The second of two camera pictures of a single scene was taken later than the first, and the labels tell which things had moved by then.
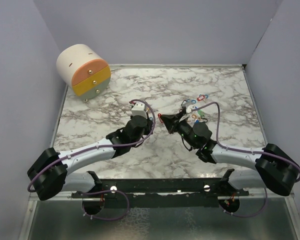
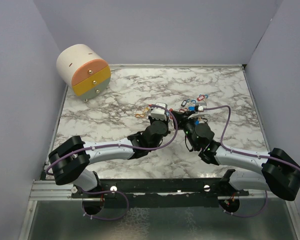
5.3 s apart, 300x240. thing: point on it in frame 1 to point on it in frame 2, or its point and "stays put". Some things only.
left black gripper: x=148 y=126 to x=152 y=120
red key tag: x=201 y=97 stays put
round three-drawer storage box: x=82 y=70 stays put
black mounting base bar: x=197 y=192 stays put
